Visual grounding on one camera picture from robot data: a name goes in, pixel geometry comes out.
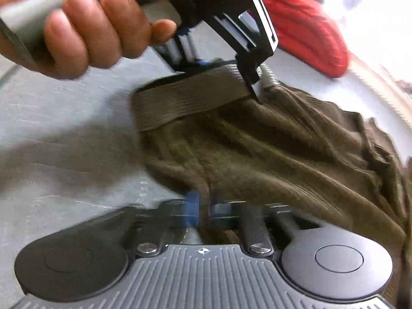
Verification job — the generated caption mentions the brown corduroy pants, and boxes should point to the brown corduroy pants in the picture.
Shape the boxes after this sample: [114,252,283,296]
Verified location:
[131,64,411,308]

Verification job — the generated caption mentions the person's left hand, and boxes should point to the person's left hand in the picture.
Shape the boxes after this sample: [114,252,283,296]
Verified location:
[1,0,177,80]

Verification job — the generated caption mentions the red folded quilt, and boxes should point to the red folded quilt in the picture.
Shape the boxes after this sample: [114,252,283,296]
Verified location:
[263,0,349,78]

